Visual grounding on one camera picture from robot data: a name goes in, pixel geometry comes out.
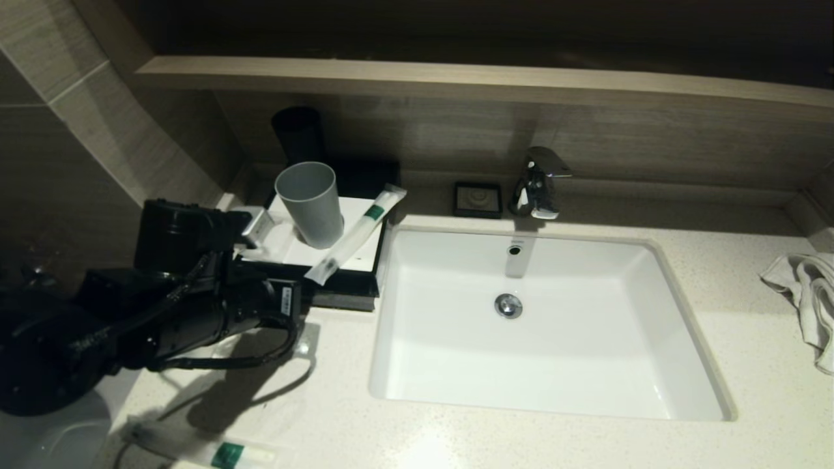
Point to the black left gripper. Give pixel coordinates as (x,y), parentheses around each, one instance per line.
(260,306)

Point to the long packet with green label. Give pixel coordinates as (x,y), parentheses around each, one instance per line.
(202,449)
(355,234)

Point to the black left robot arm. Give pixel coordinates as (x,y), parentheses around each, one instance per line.
(58,352)

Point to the black amenity box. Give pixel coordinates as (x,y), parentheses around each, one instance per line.
(365,176)

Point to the white rectangular mat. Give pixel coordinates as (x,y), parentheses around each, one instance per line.
(365,257)

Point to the grey plastic cup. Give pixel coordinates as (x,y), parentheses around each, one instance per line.
(313,202)

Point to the black plastic cup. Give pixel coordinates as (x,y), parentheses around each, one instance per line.
(298,135)

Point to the black square soap dish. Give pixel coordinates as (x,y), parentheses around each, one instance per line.
(478,199)

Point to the grey toilet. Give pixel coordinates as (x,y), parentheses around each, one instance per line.
(58,443)

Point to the chrome sink drain stopper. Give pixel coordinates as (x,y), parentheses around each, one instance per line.
(507,305)

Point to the white rectangular sink basin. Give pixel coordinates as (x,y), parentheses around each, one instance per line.
(554,365)

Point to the chrome faucet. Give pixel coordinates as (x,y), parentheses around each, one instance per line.
(539,189)

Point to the white crumpled towel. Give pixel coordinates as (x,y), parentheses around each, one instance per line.
(811,293)

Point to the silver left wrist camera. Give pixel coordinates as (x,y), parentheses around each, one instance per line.
(258,227)

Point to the chrome wall valve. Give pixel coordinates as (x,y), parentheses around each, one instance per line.
(36,277)

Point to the light wooden wall shelf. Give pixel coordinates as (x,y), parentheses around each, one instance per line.
(456,81)

